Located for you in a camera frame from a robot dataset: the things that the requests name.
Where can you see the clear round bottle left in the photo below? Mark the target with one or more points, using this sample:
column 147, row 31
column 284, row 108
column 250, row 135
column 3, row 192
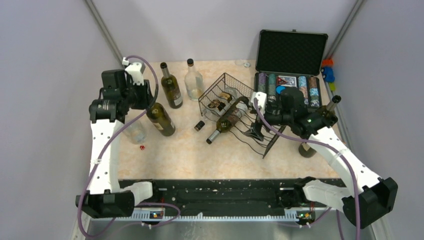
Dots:
column 136, row 133

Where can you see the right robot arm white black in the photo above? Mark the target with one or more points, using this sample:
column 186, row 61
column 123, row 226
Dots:
column 366, row 196

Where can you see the square clear liquor bottle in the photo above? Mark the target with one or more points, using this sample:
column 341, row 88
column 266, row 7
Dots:
column 219, row 104

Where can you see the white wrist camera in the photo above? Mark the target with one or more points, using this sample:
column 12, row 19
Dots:
column 258, row 100
column 134, row 69

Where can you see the blue orange toy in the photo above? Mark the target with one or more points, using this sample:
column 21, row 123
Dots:
column 328, row 73

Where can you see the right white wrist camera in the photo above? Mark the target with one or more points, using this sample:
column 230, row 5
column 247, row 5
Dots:
column 258, row 100

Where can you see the clear tall glass bottle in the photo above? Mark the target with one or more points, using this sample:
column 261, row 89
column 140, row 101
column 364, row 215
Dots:
column 193, row 81

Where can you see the green wine bottle front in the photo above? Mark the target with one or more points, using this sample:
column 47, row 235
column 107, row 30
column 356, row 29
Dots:
column 230, row 118

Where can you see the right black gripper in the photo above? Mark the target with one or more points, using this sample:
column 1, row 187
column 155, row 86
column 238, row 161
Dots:
column 255, row 130

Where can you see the black poker chip case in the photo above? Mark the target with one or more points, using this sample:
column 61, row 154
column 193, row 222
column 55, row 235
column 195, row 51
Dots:
column 292, row 59

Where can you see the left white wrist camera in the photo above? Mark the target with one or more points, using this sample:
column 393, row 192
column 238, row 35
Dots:
column 134, row 69

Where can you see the green wine bottle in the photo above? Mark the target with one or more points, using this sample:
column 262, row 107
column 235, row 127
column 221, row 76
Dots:
column 170, row 87
column 161, row 120
column 328, row 111
column 230, row 118

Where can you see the black wire wine rack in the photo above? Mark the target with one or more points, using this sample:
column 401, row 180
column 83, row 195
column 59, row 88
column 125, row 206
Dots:
column 261, row 148

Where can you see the dark bottle right front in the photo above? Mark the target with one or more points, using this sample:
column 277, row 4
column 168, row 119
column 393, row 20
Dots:
column 306, row 151

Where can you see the small clear glass lid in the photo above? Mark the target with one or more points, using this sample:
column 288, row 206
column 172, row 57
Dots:
column 242, row 62

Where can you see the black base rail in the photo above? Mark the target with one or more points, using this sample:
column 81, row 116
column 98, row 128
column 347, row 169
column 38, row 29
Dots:
column 229, row 197

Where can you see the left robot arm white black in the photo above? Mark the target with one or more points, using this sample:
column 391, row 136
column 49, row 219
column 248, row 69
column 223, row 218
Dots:
column 103, row 196

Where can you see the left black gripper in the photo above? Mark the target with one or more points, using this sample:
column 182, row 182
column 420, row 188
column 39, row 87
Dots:
column 147, row 98

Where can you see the green wine bottle back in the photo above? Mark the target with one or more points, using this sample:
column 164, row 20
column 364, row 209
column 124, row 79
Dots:
column 170, row 87

